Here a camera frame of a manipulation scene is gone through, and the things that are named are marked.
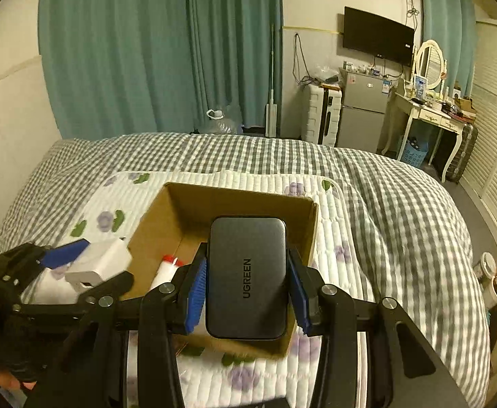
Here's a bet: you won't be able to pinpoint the dark suitcase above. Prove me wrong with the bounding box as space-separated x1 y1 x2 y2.
441 122 479 183

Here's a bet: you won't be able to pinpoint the clear plastic water jug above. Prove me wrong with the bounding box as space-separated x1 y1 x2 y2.
206 104 245 135

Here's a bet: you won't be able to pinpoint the black wall cable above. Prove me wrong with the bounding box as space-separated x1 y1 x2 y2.
292 33 317 86

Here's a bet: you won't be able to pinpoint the white vanity table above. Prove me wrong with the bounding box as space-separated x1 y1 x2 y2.
380 90 467 181

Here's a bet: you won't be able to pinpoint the green curtain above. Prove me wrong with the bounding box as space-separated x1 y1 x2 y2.
38 0 202 139
417 0 479 99
186 0 284 130

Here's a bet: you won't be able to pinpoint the white tube with red cap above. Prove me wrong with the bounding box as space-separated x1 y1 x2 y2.
148 255 185 292

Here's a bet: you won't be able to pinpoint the brown cardboard box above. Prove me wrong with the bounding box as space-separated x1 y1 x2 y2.
123 182 320 360

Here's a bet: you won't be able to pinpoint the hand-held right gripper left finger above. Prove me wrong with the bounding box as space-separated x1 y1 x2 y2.
27 257 209 408

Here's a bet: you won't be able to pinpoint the silver fridge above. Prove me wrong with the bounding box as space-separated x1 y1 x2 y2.
337 70 391 154

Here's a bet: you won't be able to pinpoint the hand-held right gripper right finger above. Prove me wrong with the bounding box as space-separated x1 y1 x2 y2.
288 249 470 408

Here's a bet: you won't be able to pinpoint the grey power bank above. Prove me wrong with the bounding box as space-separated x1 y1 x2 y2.
206 216 291 341

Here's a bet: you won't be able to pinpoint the black television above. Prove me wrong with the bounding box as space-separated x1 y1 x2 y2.
343 6 416 67

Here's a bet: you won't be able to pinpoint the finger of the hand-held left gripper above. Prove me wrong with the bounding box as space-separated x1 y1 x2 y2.
0 239 91 295
14 270 135 319

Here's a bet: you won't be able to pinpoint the white mop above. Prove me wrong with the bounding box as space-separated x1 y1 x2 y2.
265 23 280 138

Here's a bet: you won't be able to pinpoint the white suitcase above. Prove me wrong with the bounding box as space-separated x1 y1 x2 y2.
301 83 343 146

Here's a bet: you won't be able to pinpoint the white small box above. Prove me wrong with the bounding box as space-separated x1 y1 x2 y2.
31 263 80 305

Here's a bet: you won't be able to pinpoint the person's left hand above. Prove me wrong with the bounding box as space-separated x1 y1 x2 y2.
0 340 57 392

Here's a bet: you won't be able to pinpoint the blue basket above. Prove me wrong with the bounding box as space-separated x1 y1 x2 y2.
402 136 429 169

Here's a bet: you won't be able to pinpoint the oval vanity mirror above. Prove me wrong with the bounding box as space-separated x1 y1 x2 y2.
412 39 449 91

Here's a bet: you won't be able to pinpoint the white louvred wardrobe doors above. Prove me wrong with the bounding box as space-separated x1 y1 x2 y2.
461 19 497 239

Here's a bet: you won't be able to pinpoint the white charger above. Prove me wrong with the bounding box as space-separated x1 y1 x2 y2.
65 238 133 293

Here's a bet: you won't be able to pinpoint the floral quilted mat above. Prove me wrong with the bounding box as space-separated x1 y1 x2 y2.
21 170 374 408

